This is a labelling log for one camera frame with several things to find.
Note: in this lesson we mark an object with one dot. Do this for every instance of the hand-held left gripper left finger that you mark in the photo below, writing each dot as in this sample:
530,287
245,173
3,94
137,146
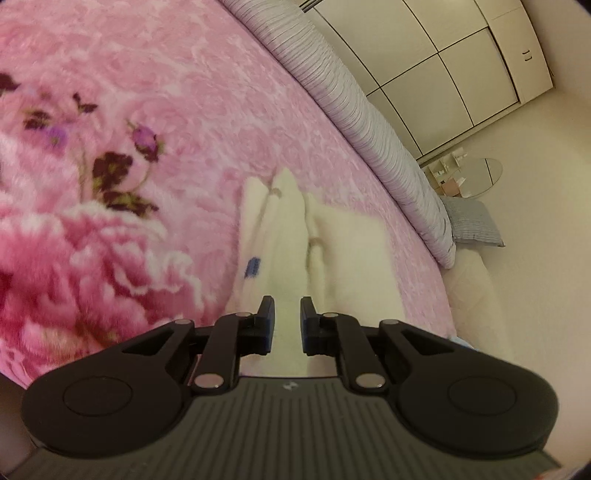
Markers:
270,325

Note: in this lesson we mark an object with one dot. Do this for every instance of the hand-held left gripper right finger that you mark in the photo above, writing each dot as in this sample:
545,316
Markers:
304,326

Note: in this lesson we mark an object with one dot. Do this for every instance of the cream garment with blue stripes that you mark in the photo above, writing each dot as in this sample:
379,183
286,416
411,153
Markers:
344,249

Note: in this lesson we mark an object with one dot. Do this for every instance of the cream bed sheet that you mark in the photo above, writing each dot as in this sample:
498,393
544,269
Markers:
475,295

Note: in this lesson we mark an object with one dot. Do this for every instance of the grey striped pillow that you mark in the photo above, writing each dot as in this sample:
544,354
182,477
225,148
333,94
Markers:
473,221

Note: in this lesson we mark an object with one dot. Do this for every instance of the small dressing table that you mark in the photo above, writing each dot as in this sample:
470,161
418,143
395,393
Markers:
445,177

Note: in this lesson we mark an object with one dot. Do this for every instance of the round mirror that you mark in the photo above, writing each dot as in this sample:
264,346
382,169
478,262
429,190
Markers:
485,177

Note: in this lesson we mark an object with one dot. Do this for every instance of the pink floral blanket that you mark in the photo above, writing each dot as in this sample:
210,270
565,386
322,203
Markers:
138,92

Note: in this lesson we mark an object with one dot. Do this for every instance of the cream wardrobe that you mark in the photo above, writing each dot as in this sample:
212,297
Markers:
438,50

